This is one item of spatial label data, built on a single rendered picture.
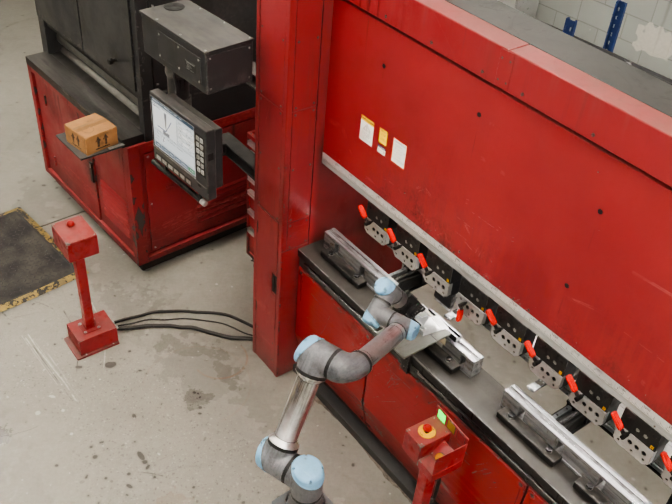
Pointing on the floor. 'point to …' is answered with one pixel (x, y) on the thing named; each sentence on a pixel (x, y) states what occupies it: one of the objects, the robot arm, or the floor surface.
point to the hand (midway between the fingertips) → (418, 323)
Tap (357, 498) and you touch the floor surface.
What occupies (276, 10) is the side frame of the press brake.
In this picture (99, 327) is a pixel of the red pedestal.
